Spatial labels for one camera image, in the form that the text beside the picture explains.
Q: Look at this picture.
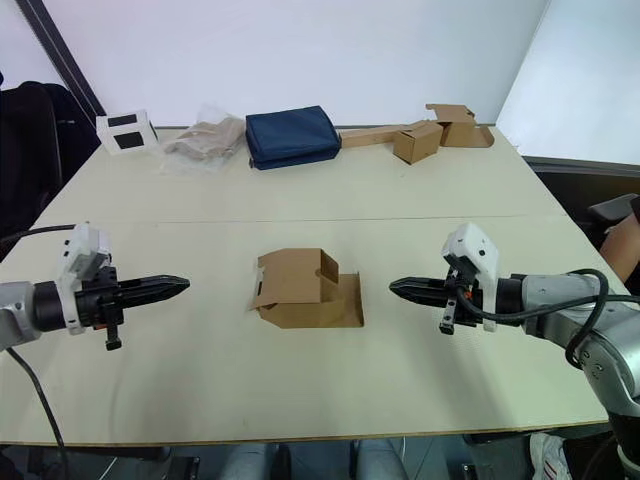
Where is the white shoe with red stripes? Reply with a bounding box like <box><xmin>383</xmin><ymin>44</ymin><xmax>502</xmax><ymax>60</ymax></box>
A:
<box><xmin>528</xmin><ymin>431</ymin><xmax>570</xmax><ymax>480</ymax></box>

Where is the brown cardboard box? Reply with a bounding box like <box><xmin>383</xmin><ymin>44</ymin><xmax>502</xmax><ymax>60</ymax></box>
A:
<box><xmin>244</xmin><ymin>246</ymin><xmax>367</xmax><ymax>331</ymax></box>

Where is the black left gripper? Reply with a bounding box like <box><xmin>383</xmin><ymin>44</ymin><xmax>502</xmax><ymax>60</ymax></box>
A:
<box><xmin>74</xmin><ymin>266</ymin><xmax>192</xmax><ymax>353</ymax></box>

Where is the flat brown cardboard strip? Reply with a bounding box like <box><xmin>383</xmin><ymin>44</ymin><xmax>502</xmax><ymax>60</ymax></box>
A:
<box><xmin>339</xmin><ymin>121</ymin><xmax>432</xmax><ymax>150</ymax></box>

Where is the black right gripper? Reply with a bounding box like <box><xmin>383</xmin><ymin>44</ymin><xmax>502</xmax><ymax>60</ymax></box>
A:
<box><xmin>388</xmin><ymin>254</ymin><xmax>484</xmax><ymax>337</ymax></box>

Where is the black office chair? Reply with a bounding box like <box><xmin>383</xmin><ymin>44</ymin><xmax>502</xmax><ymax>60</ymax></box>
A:
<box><xmin>0</xmin><ymin>81</ymin><xmax>103</xmax><ymax>254</ymax></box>

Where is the unfolded brown cardboard carton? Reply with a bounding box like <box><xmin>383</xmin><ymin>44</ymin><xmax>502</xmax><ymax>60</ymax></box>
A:
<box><xmin>424</xmin><ymin>102</ymin><xmax>497</xmax><ymax>151</ymax></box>

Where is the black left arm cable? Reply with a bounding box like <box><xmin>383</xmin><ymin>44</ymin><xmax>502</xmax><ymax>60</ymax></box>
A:
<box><xmin>0</xmin><ymin>224</ymin><xmax>77</xmax><ymax>448</ymax></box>

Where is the white box with black rectangles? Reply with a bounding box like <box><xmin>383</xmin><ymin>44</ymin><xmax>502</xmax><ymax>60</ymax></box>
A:
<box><xmin>95</xmin><ymin>107</ymin><xmax>161</xmax><ymax>157</ymax></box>

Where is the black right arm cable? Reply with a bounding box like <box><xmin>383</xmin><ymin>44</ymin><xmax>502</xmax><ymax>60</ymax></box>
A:
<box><xmin>449</xmin><ymin>268</ymin><xmax>640</xmax><ymax>372</ymax></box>

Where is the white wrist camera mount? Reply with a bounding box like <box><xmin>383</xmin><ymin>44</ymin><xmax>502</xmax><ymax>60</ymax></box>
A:
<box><xmin>441</xmin><ymin>221</ymin><xmax>502</xmax><ymax>334</ymax></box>
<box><xmin>57</xmin><ymin>222</ymin><xmax>114</xmax><ymax>335</ymax></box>

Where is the dark diagonal wall frame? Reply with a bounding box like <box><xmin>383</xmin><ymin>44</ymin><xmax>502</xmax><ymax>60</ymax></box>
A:
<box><xmin>13</xmin><ymin>0</ymin><xmax>108</xmax><ymax>120</ymax></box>

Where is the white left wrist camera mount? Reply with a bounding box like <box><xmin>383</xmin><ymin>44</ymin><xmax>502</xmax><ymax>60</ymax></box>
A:
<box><xmin>57</xmin><ymin>222</ymin><xmax>114</xmax><ymax>335</ymax></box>

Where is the small closed cardboard box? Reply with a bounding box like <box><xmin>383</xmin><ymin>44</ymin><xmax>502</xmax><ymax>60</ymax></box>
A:
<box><xmin>391</xmin><ymin>119</ymin><xmax>445</xmax><ymax>167</ymax></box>

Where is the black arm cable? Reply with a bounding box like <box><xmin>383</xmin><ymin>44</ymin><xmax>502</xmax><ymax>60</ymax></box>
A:
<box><xmin>449</xmin><ymin>268</ymin><xmax>640</xmax><ymax>372</ymax></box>
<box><xmin>0</xmin><ymin>224</ymin><xmax>77</xmax><ymax>448</ymax></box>

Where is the black chair armrest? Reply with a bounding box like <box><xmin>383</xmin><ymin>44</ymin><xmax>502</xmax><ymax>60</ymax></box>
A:
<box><xmin>586</xmin><ymin>192</ymin><xmax>640</xmax><ymax>237</ymax></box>

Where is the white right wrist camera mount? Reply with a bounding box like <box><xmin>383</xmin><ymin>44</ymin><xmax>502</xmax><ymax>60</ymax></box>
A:
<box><xmin>441</xmin><ymin>221</ymin><xmax>502</xmax><ymax>334</ymax></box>

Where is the folded navy blue cloth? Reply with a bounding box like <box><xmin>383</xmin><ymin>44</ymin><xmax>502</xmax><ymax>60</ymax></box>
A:
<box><xmin>244</xmin><ymin>104</ymin><xmax>343</xmax><ymax>173</ymax></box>

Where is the grey rounded shape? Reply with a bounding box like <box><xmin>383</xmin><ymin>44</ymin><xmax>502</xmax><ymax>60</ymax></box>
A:
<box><xmin>218</xmin><ymin>441</ymin><xmax>282</xmax><ymax>480</ymax></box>

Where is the seated bystander person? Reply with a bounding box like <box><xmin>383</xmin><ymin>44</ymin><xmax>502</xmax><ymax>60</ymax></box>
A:
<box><xmin>597</xmin><ymin>199</ymin><xmax>640</xmax><ymax>297</ymax></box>

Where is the clear bag with beige cloth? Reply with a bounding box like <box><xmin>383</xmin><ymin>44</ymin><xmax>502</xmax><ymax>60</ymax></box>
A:
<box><xmin>158</xmin><ymin>103</ymin><xmax>249</xmax><ymax>177</ymax></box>

